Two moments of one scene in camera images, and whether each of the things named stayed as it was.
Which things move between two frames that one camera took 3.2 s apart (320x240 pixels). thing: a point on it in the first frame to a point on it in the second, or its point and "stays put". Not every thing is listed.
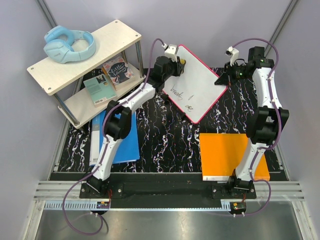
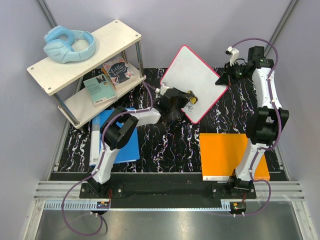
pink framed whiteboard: x=194 y=91 stays put
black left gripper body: x=173 y=70 to x=180 y=103
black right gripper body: x=233 y=73 stays put
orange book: x=221 y=153 stays put
